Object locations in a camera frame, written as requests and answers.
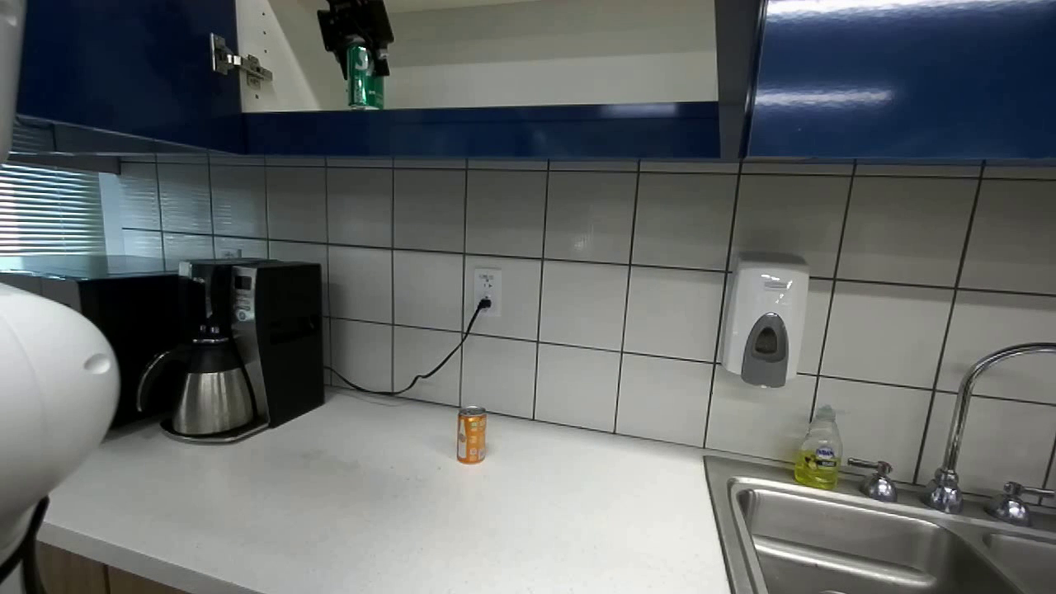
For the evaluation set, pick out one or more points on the orange soda can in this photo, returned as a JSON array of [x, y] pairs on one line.
[[472, 438]]

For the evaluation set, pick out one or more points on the metal cabinet hinge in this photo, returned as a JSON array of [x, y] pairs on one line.
[[232, 62]]

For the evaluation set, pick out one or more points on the white wall soap dispenser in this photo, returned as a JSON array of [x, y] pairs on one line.
[[763, 319]]

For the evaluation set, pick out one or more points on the green soda can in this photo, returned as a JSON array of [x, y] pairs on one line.
[[363, 84]]

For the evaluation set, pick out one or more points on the white wall outlet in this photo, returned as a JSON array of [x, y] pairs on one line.
[[483, 292]]

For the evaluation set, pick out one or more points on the chrome sink faucet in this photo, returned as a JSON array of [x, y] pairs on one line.
[[968, 416]]

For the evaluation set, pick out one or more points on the open blue wall cabinet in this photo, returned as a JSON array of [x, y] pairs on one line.
[[528, 88]]

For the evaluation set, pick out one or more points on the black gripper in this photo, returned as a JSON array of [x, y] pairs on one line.
[[353, 22]]

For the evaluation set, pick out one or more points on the closed blue cabinet door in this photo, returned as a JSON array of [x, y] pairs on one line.
[[902, 77]]

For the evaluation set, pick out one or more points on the stainless steel sink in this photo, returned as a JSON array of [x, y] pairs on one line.
[[879, 538]]

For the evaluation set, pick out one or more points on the yellow dish soap bottle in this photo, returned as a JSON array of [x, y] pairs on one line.
[[818, 455]]

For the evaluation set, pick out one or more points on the black coffee maker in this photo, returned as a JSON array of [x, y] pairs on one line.
[[282, 340]]

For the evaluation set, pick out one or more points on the steel coffee carafe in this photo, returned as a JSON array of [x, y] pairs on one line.
[[208, 390]]

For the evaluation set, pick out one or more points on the black microwave oven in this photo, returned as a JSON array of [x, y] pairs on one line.
[[136, 332]]

